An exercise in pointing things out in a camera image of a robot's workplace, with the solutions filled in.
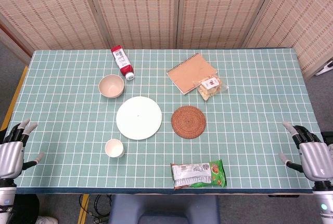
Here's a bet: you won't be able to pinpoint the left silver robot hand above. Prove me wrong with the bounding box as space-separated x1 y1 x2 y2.
0 119 45 179

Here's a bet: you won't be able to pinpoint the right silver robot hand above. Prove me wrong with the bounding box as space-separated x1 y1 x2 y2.
278 121 333 182

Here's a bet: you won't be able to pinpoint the small white paper cup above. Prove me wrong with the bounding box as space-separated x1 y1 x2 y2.
105 138 125 159

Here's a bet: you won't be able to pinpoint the off-white bowl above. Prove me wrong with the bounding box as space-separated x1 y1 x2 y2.
98 74 125 99

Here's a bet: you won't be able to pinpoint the white round plate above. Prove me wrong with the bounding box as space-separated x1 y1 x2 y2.
116 96 163 141

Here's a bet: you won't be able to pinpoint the red plastic bottle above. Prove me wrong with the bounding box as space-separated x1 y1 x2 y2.
110 45 135 81

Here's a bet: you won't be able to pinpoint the green grid tablecloth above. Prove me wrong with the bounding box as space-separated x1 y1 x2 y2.
0 48 324 195

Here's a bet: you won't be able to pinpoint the white shoe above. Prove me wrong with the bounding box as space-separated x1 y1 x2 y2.
36 216 59 224

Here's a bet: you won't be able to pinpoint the white stand foot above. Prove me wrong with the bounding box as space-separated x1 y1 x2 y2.
315 59 333 77

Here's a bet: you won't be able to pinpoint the green snack packet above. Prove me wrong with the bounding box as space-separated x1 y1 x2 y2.
170 159 227 190

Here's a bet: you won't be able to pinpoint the clear bag of snacks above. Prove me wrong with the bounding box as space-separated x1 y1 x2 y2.
193 76 229 102

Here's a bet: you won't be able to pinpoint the brown woven round coaster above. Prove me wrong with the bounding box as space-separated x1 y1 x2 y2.
171 106 207 139

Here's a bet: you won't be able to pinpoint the kraft spiral notebook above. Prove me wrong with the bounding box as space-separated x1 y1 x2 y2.
166 52 218 96

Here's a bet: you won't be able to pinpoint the blue chair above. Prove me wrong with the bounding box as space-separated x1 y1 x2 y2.
108 194 221 224

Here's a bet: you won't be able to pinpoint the bamboo folding screen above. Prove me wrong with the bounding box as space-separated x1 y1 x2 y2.
0 0 333 80

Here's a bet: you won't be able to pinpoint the black cable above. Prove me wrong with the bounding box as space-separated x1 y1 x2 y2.
89 194 111 224

